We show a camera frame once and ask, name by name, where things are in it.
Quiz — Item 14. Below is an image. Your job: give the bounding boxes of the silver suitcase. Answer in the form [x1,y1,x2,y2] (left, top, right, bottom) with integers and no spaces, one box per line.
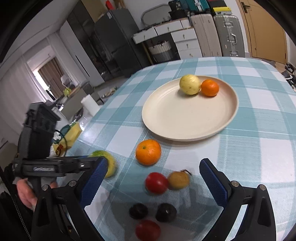
[213,15,245,58]

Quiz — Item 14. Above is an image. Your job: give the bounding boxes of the orange tangerine on plate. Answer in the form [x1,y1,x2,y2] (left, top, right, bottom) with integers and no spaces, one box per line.
[201,79,219,97]

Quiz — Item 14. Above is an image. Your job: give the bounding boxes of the oval mirror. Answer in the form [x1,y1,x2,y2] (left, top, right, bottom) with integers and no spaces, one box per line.
[141,4,171,26]

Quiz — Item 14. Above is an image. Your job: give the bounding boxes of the white drawer desk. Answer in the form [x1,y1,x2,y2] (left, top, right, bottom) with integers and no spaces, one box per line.
[133,18,202,63]

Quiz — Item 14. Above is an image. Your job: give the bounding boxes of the stacked shoe boxes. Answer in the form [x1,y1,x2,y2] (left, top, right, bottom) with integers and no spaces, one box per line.
[207,0,232,16]

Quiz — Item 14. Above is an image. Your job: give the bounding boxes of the black refrigerator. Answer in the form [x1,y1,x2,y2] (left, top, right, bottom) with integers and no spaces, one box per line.
[94,9,150,77]

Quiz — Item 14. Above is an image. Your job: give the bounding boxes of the dark plum left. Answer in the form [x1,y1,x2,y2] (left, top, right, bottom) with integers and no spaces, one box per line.
[128,203,149,220]

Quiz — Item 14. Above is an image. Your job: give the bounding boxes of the red tomato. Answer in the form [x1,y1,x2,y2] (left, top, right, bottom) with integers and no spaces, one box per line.
[135,220,161,241]
[145,172,169,195]

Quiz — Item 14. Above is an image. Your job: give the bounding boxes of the cream round plate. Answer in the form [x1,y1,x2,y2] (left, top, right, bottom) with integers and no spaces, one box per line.
[142,77,239,142]

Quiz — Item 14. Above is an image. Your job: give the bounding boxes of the orange tangerine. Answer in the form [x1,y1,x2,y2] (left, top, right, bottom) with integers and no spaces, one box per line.
[201,79,219,97]
[135,139,162,166]

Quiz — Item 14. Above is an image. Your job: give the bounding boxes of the wooden door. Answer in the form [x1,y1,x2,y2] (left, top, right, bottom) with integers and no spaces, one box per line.
[236,0,287,64]

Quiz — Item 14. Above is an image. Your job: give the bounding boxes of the dark plum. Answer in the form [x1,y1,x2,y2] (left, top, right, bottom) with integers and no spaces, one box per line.
[128,203,149,220]
[155,203,177,222]

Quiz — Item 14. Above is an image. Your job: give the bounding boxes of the green yellow melon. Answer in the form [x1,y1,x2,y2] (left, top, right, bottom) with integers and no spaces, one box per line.
[88,150,117,178]

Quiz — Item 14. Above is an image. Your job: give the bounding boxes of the dark plum right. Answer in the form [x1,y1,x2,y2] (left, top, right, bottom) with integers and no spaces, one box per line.
[155,203,177,222]

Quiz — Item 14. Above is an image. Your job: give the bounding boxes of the teal checkered tablecloth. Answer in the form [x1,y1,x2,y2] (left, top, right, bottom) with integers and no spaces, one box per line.
[67,57,295,240]

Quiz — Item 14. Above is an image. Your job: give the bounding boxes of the person's left hand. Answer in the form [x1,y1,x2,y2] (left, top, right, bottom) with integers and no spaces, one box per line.
[16,178,58,210]

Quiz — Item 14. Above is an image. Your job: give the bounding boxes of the yellow round melon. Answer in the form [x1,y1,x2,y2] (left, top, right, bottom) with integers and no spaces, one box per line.
[179,74,202,95]

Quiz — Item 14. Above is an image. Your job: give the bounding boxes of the white paper towel roll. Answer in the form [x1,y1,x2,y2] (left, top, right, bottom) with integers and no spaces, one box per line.
[81,94,100,117]

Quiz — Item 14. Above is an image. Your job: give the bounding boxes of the woven laundry basket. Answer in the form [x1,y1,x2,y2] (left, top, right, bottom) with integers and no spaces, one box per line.
[149,41,174,63]

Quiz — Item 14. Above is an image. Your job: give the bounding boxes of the beige suitcase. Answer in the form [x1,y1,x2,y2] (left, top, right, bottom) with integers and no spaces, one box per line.
[191,14,222,57]

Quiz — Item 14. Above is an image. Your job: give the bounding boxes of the teal suitcase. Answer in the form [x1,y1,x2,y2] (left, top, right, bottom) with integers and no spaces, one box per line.
[168,0,210,12]

